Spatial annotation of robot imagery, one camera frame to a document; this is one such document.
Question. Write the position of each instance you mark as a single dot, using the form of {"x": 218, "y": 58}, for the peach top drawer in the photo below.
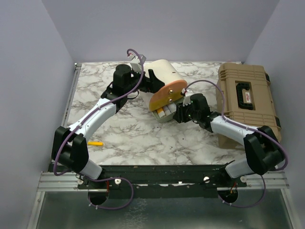
{"x": 176, "y": 85}

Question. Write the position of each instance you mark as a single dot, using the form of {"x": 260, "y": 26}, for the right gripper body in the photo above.
{"x": 186, "y": 113}

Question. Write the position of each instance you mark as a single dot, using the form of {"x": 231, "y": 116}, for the yellow mascara tube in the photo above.
{"x": 95, "y": 143}

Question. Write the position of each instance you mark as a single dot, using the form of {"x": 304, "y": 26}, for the orange sunscreen tube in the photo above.
{"x": 160, "y": 111}

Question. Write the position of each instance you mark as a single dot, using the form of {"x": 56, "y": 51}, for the aluminium rail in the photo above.
{"x": 49, "y": 182}

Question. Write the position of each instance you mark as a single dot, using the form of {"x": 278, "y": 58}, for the lavender white bottle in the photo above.
{"x": 166, "y": 111}

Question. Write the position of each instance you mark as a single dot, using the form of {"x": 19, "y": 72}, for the yellow drawer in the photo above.
{"x": 162, "y": 98}

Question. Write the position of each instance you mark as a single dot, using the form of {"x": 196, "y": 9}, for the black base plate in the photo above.
{"x": 184, "y": 181}

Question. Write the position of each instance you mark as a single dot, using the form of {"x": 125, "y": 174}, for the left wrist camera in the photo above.
{"x": 135, "y": 63}

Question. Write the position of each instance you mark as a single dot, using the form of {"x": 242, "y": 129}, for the tan plastic tool case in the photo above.
{"x": 247, "y": 94}

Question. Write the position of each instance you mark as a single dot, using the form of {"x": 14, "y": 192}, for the cream round drawer organizer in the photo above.
{"x": 164, "y": 71}

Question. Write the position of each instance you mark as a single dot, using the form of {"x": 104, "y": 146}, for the white blue tube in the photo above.
{"x": 172, "y": 107}

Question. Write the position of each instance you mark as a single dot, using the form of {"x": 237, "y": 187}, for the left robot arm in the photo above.
{"x": 70, "y": 143}

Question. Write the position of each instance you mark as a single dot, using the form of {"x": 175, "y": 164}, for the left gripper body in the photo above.
{"x": 146, "y": 86}

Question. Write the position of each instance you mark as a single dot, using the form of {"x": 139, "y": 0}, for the grey bottom drawer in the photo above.
{"x": 167, "y": 118}

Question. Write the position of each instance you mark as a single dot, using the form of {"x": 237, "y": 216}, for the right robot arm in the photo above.
{"x": 262, "y": 150}

